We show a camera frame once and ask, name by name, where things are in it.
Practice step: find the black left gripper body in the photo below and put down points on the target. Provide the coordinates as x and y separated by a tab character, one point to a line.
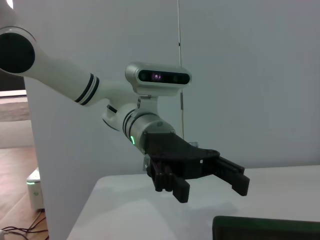
180	150

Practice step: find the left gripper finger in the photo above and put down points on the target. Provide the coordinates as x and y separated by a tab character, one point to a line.
181	191
235	180

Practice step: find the green glasses case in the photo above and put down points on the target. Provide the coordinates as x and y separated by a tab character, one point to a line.
262	230

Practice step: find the white box with green light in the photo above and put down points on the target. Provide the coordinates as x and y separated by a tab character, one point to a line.
35	192

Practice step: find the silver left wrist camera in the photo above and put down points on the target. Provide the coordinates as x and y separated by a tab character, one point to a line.
162	76

